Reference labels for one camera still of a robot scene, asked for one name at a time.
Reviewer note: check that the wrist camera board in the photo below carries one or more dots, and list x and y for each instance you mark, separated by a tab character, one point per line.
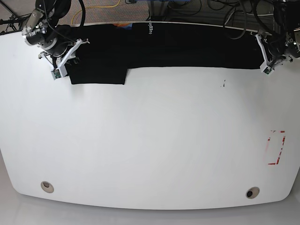
58	73
266	70

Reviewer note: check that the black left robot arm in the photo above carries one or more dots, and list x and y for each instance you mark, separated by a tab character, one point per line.
278	48

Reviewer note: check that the red tape marking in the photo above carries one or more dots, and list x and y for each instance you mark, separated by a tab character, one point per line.
274	147

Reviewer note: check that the table cable grommet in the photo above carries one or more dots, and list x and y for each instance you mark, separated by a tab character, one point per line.
252	192
47	187

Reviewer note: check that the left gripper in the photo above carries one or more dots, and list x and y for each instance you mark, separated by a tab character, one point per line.
270	57

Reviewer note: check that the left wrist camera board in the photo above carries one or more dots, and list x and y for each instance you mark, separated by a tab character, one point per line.
266	70

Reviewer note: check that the black T-shirt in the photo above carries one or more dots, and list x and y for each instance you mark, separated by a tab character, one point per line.
112	50

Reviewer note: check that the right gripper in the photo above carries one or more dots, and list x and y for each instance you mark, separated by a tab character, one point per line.
60	54

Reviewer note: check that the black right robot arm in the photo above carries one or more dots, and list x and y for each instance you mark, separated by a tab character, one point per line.
42	29

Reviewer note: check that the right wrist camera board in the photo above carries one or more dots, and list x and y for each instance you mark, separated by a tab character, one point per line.
58	73

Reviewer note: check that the left table cable grommet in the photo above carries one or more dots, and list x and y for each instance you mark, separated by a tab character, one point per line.
47	187

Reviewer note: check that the right table cable grommet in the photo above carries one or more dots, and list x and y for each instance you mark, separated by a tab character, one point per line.
252	192

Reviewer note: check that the black tripod stand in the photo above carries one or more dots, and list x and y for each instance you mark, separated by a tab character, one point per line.
15	22

